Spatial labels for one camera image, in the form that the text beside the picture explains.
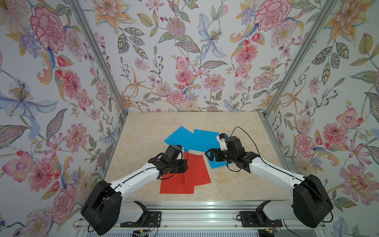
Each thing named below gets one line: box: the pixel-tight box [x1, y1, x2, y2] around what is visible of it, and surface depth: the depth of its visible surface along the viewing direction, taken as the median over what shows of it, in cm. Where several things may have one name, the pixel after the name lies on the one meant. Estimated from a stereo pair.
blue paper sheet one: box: [163, 125, 196, 151], surface depth 112 cm
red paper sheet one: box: [159, 172, 195, 195], surface depth 86 cm
